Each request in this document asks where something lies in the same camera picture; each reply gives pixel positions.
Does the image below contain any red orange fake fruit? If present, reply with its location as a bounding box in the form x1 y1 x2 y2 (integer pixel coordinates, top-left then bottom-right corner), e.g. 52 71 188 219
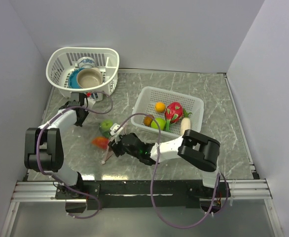
91 136 109 150

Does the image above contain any clear zip top bag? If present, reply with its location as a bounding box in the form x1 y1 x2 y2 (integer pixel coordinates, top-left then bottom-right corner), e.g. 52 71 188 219
99 125 126 165

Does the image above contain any brown fake kiwi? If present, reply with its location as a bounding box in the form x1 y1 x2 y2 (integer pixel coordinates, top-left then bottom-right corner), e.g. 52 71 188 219
143 115 154 127

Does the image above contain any green fake apple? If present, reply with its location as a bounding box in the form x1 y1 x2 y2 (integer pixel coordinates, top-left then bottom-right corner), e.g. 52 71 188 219
100 119 113 131
150 118 166 131

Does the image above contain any white perforated tray basket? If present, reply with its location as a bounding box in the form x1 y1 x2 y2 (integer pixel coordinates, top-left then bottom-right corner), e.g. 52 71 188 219
131 86 204 139

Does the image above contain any red fake dragon fruit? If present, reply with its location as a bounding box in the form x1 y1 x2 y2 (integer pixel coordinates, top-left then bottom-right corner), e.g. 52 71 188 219
164 102 183 132

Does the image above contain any white fake radish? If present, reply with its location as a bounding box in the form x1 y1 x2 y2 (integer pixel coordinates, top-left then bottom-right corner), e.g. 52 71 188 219
180 118 191 136

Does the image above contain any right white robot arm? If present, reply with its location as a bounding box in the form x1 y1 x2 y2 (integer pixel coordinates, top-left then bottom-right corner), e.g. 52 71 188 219
108 129 220 198

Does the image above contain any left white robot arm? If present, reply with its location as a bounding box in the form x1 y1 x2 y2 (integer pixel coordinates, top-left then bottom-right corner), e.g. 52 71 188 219
24 92 88 199

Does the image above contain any blue plate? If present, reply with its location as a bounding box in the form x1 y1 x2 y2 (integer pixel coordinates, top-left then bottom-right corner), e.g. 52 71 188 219
68 69 81 89

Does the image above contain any beige bowl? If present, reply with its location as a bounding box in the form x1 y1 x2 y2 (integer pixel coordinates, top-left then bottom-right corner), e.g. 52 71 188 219
76 68 103 88

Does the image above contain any blue white porcelain bowl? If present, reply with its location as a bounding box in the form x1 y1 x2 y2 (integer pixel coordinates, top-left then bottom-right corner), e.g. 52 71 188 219
75 56 96 69

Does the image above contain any white slotted dish basket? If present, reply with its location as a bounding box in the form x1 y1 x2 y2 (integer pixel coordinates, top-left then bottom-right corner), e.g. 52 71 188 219
45 47 120 102

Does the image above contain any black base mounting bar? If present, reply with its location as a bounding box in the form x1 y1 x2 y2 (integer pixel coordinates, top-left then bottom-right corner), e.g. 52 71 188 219
58 179 236 214

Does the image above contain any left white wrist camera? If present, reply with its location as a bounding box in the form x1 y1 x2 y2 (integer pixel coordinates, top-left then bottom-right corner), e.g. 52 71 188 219
86 92 96 109

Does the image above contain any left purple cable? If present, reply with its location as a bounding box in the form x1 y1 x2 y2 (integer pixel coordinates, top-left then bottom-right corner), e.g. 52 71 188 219
36 91 114 220

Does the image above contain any purple cable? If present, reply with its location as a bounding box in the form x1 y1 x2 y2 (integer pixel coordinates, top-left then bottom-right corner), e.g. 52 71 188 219
119 113 230 229
36 91 114 220

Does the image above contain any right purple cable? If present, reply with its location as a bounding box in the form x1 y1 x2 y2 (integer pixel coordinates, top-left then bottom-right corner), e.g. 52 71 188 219
119 113 230 229

